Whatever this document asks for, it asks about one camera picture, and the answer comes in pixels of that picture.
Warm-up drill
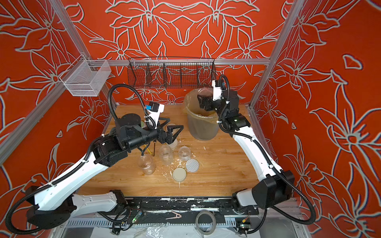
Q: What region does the clear jar with tea leaves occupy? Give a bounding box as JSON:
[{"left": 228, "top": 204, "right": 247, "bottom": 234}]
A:
[{"left": 158, "top": 145, "right": 174, "bottom": 166}]

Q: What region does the yellow plastic bin liner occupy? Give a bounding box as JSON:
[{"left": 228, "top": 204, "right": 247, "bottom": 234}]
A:
[{"left": 182, "top": 87, "right": 218, "bottom": 124}]

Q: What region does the white cable duct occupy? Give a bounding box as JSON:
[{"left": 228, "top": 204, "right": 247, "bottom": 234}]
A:
[{"left": 64, "top": 217, "right": 237, "bottom": 229}]

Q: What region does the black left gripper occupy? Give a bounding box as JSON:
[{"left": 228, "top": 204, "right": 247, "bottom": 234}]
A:
[{"left": 127, "top": 115, "right": 185, "bottom": 152}]

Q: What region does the red clip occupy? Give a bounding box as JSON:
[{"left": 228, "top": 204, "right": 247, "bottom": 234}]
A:
[{"left": 166, "top": 211, "right": 182, "bottom": 220}]

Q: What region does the beige lidded jar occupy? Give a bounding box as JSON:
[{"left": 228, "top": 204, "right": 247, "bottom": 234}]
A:
[{"left": 178, "top": 146, "right": 192, "bottom": 161}]

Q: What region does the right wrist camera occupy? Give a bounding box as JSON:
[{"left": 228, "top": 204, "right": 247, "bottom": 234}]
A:
[{"left": 212, "top": 79, "right": 222, "bottom": 101}]

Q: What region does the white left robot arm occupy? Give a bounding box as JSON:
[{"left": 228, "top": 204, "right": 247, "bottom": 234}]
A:
[{"left": 5, "top": 84, "right": 184, "bottom": 235}]

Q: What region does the crumpled clear plastic film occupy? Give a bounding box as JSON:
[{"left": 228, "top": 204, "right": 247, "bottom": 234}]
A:
[{"left": 133, "top": 225, "right": 169, "bottom": 238}]

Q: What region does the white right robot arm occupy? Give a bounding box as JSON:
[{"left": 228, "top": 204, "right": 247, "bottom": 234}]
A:
[{"left": 197, "top": 75, "right": 317, "bottom": 225}]

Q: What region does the jar with foil seal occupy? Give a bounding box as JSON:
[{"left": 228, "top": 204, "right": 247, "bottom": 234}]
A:
[{"left": 138, "top": 154, "right": 156, "bottom": 175}]

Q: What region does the black wire wall basket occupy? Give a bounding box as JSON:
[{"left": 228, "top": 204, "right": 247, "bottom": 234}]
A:
[{"left": 127, "top": 57, "right": 217, "bottom": 89}]

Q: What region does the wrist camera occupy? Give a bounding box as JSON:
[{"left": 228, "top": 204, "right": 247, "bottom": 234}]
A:
[
  {"left": 212, "top": 79, "right": 222, "bottom": 101},
  {"left": 144, "top": 101, "right": 165, "bottom": 129}
]

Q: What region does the clear tape roll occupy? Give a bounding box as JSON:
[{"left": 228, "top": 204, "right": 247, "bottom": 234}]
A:
[{"left": 195, "top": 210, "right": 217, "bottom": 236}]

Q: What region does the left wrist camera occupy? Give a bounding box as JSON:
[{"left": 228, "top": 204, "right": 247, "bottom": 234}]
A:
[{"left": 144, "top": 101, "right": 165, "bottom": 129}]

